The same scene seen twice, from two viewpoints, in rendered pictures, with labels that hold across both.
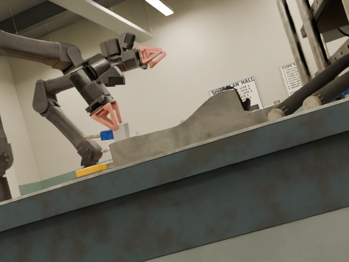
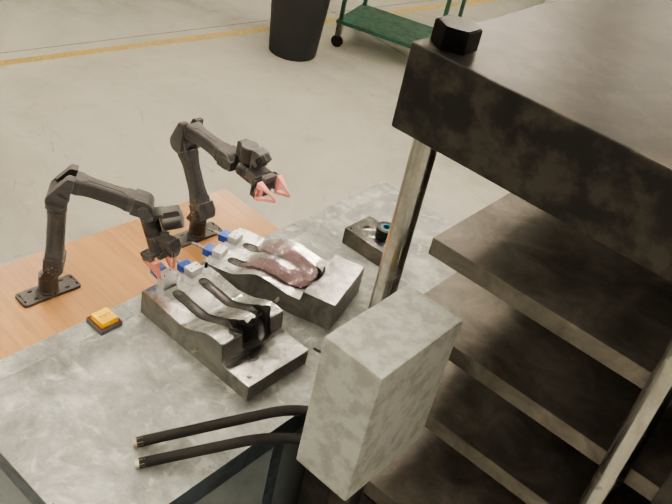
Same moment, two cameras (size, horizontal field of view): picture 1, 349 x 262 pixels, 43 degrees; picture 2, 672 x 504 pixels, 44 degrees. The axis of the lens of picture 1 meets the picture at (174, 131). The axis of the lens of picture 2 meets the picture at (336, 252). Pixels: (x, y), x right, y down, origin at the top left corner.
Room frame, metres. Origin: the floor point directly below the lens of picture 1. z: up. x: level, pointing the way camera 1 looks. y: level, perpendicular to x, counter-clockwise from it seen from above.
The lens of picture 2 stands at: (-0.32, -1.19, 2.61)
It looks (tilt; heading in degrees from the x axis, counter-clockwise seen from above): 35 degrees down; 26
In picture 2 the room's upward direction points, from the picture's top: 13 degrees clockwise
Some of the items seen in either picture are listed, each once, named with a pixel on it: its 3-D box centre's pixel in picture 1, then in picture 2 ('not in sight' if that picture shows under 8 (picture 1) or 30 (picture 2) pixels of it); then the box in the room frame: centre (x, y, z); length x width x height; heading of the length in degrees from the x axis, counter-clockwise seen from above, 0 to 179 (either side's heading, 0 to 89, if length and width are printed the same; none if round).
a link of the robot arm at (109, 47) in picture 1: (107, 58); (242, 154); (1.65, 0.16, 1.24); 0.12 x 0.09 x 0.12; 79
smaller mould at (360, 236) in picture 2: not in sight; (375, 241); (2.11, -0.18, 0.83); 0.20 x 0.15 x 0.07; 82
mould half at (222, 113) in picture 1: (201, 127); (224, 321); (1.32, -0.08, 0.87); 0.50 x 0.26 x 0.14; 82
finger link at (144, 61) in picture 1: (150, 54); (269, 192); (1.59, 0.00, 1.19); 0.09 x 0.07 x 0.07; 79
